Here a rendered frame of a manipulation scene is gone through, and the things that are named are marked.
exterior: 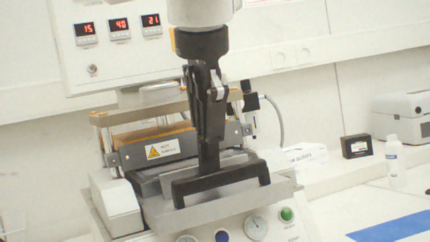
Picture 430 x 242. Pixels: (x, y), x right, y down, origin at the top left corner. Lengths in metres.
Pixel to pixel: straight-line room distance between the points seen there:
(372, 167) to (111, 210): 0.93
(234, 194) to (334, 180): 0.73
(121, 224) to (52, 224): 0.73
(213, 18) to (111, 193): 0.32
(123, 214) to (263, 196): 0.21
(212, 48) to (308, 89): 1.11
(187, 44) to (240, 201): 0.24
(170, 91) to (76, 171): 0.61
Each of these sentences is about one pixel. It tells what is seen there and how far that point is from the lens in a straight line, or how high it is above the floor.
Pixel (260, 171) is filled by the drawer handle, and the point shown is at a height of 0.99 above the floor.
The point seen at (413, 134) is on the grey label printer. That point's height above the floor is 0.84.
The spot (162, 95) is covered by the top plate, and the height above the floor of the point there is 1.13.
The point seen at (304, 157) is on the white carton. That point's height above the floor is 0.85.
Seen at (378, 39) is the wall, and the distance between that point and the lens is 1.85.
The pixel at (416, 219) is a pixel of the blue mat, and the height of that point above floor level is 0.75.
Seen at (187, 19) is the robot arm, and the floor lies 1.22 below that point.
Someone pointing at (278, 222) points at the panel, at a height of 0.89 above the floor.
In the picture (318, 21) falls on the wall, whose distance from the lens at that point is 1.75.
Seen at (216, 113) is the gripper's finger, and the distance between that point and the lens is 0.63.
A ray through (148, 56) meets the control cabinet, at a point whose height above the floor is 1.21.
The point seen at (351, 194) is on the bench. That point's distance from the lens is 1.36.
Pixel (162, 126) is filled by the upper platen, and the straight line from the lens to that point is 0.91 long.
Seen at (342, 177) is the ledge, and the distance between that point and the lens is 1.40.
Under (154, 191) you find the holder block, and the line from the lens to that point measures 0.76.
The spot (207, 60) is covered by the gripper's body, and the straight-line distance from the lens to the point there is 0.62.
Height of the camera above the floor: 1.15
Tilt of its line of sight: 6 degrees down
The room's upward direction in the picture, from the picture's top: 10 degrees counter-clockwise
